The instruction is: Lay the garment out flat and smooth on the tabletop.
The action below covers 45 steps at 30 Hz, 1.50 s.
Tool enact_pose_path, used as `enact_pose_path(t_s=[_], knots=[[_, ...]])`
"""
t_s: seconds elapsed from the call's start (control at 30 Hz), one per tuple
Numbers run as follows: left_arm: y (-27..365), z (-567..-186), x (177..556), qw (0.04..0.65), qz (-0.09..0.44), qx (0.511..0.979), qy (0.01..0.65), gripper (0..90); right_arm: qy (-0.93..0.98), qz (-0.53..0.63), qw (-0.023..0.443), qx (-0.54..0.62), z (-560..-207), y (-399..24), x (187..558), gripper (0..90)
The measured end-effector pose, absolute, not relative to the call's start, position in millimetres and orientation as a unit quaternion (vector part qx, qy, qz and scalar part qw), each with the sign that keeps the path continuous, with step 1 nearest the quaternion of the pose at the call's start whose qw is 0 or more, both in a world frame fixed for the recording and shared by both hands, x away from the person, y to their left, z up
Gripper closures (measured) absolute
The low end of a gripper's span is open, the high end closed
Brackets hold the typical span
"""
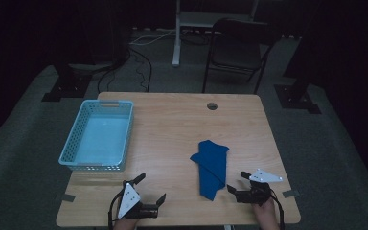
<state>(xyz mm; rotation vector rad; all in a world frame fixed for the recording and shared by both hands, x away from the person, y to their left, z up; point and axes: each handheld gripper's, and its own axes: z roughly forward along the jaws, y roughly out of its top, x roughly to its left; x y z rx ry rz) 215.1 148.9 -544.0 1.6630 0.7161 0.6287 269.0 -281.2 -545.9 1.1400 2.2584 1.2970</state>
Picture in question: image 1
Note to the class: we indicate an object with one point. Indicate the black metal stand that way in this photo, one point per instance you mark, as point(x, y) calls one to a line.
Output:
point(66, 89)
point(295, 97)

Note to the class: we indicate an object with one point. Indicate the person's left hand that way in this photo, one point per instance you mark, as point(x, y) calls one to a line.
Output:
point(124, 224)

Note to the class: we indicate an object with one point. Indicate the grey tape piece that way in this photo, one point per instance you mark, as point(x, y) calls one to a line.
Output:
point(290, 193)
point(68, 198)

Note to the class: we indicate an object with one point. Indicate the light blue plastic basket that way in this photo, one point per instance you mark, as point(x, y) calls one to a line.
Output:
point(100, 140)

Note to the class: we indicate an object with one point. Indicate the blue cloth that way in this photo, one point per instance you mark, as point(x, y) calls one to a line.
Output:
point(212, 167)

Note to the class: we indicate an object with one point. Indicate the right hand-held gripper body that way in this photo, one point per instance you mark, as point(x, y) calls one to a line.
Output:
point(258, 191)

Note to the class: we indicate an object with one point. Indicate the person's right hand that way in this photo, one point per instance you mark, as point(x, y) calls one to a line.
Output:
point(266, 214)

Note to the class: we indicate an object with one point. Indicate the white metal desk frame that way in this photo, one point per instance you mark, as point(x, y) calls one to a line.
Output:
point(176, 48)

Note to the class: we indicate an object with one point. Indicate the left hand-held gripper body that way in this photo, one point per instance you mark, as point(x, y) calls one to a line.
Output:
point(128, 198)

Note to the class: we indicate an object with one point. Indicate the black folding chair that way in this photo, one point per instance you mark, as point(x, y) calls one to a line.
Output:
point(236, 56)

